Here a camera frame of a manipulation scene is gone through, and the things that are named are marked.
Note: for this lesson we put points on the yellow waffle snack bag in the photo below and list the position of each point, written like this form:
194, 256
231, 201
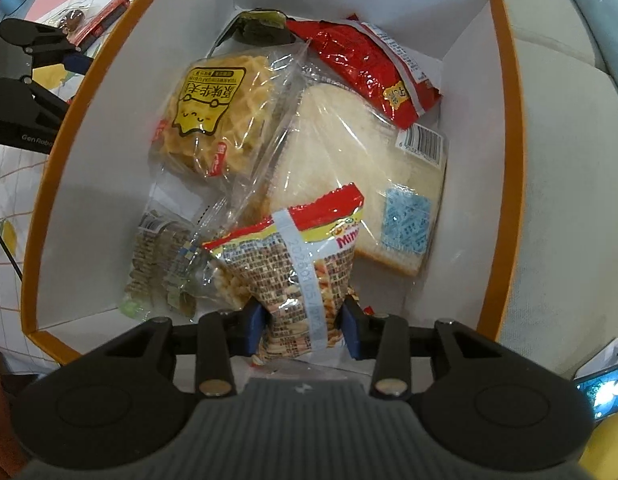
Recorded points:
225, 110

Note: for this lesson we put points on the peanut snack bag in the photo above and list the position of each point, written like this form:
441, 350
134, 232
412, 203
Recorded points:
297, 263

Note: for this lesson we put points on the clear bag of puffed snacks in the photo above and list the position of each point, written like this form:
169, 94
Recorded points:
209, 282

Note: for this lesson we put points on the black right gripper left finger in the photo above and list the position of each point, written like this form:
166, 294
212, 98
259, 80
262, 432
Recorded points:
132, 396

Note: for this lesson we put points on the red silver snack bag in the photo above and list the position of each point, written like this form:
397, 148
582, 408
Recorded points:
362, 58

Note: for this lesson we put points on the bagged sliced white bread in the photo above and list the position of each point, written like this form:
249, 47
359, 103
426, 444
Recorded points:
336, 138

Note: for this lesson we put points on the beige fabric sofa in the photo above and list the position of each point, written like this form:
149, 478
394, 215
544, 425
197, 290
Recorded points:
563, 307

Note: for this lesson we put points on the pink white checkered mat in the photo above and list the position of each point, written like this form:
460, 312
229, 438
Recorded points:
20, 177

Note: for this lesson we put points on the silver foil snack bag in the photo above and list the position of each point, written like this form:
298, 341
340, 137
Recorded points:
161, 266

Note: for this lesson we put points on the black yellow snack packet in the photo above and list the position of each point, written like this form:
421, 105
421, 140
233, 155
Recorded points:
256, 28

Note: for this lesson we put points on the red date snack bag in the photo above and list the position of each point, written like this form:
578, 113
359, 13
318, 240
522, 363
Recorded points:
71, 21

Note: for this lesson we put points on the yellow cushion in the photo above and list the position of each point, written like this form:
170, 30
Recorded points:
600, 457

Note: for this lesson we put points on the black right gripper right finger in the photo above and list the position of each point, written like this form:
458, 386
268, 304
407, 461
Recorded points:
479, 400

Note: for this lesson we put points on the smartphone with lit screen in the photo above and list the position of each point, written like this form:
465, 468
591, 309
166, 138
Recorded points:
601, 390

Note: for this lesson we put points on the pink sausage stick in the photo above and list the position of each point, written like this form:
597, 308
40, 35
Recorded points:
88, 34

